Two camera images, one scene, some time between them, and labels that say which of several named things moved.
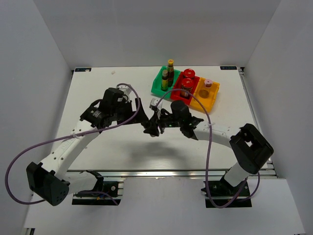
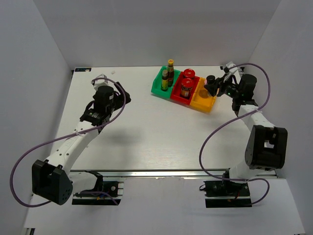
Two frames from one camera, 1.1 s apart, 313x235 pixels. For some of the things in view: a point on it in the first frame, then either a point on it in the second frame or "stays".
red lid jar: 187,85 stays
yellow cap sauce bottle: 170,73 stays
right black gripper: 154,121 -> 213,87
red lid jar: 189,73 stays
